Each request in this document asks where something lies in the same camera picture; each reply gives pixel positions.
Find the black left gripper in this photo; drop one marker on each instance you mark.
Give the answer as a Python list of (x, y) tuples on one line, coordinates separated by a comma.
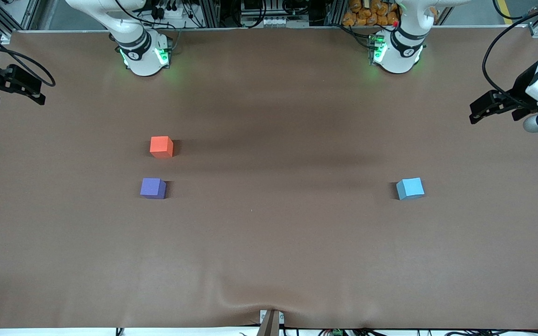
[(520, 88)]

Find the light blue foam block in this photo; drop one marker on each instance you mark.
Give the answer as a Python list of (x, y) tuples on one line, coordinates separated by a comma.
[(410, 188)]

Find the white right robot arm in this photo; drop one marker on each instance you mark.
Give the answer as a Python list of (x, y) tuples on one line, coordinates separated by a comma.
[(143, 51)]

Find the orange foam block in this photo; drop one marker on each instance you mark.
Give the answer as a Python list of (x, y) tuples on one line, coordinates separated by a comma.
[(160, 145)]

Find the purple foam block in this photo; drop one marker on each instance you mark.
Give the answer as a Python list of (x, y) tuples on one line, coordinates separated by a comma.
[(152, 187)]

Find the bag of orange items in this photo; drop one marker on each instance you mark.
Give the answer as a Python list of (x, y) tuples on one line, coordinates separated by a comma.
[(362, 16)]

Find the white socket strip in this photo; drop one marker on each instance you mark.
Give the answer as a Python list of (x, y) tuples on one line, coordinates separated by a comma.
[(171, 11)]

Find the white terminal strip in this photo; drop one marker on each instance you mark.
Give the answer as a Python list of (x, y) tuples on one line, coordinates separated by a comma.
[(273, 21)]

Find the brown table mat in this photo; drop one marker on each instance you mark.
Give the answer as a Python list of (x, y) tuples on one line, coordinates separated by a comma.
[(269, 233)]

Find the small green connector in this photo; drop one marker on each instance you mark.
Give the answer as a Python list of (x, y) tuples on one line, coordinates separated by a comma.
[(336, 332)]

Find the aluminium frame post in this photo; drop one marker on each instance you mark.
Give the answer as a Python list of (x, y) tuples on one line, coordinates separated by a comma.
[(210, 14), (333, 13)]

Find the grey camera post bracket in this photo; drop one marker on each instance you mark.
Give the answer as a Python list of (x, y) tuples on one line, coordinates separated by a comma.
[(270, 324)]

